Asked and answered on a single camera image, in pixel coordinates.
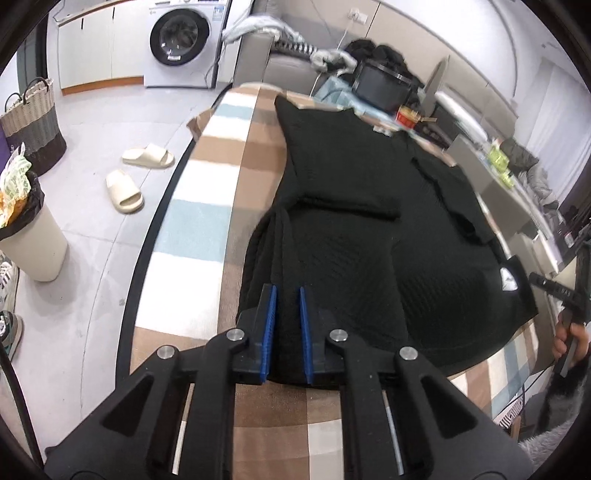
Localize black jacket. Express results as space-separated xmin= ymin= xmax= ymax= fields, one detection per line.
xmin=344 ymin=39 xmax=428 ymax=88

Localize light grey garment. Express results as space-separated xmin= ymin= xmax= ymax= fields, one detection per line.
xmin=222 ymin=15 xmax=301 ymax=47

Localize small side table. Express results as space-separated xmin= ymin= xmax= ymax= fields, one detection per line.
xmin=314 ymin=76 xmax=458 ymax=158

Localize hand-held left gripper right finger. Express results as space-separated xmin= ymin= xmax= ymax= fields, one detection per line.
xmin=299 ymin=286 xmax=533 ymax=480

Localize white washing machine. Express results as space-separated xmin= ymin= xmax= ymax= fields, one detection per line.
xmin=143 ymin=0 xmax=232 ymax=89

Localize black rice cooker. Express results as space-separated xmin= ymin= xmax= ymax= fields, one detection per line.
xmin=353 ymin=59 xmax=415 ymax=116

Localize person's right hand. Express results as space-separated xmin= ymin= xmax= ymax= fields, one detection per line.
xmin=551 ymin=318 xmax=591 ymax=366

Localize beige slipper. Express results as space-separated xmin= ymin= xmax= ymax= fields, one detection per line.
xmin=122 ymin=144 xmax=176 ymax=169
xmin=105 ymin=169 xmax=145 ymax=215

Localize white lower cabinets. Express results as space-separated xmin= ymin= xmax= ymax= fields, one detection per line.
xmin=56 ymin=0 xmax=151 ymax=95

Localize white sheer curtain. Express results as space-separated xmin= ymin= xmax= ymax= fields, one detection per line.
xmin=526 ymin=55 xmax=591 ymax=204

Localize white trash bin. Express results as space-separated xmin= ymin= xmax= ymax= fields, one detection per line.
xmin=0 ymin=172 xmax=69 ymax=283

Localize houndstooth cushion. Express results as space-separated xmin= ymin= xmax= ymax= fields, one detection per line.
xmin=274 ymin=39 xmax=320 ymax=57

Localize crumpled paper wrappers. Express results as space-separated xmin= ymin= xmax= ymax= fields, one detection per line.
xmin=0 ymin=143 xmax=33 ymax=228

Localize woven laundry basket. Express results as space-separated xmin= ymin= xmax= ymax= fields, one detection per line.
xmin=0 ymin=78 xmax=68 ymax=177

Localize white striped sneaker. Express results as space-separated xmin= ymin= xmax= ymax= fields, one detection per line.
xmin=0 ymin=261 xmax=20 ymax=315

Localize grey green sneaker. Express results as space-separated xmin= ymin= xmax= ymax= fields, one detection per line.
xmin=0 ymin=311 xmax=24 ymax=361

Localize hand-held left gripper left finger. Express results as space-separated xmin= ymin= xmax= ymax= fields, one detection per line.
xmin=44 ymin=283 xmax=279 ymax=480

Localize plaid tablecloth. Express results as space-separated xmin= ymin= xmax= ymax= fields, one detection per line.
xmin=129 ymin=82 xmax=561 ymax=480

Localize person's right forearm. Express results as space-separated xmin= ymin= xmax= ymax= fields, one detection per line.
xmin=517 ymin=364 xmax=591 ymax=469

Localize grey upholstered bed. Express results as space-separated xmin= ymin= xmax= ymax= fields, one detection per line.
xmin=422 ymin=55 xmax=591 ymax=217

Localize grey ottoman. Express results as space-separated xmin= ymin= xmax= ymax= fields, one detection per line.
xmin=450 ymin=134 xmax=561 ymax=273

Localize white pillow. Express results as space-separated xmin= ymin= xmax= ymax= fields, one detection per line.
xmin=436 ymin=90 xmax=491 ymax=139

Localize black food tray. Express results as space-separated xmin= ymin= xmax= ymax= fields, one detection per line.
xmin=418 ymin=124 xmax=452 ymax=149

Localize white grey crumpled cloth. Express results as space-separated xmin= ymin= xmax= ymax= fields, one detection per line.
xmin=310 ymin=47 xmax=357 ymax=73

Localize black cable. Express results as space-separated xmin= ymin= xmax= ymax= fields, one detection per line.
xmin=0 ymin=344 xmax=47 ymax=462

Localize grey duvet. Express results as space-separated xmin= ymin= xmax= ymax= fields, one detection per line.
xmin=501 ymin=138 xmax=561 ymax=213

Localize black knit sweater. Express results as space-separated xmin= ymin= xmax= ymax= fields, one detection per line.
xmin=238 ymin=95 xmax=540 ymax=384

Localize grey sofa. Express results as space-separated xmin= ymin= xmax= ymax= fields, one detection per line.
xmin=233 ymin=18 xmax=356 ymax=95

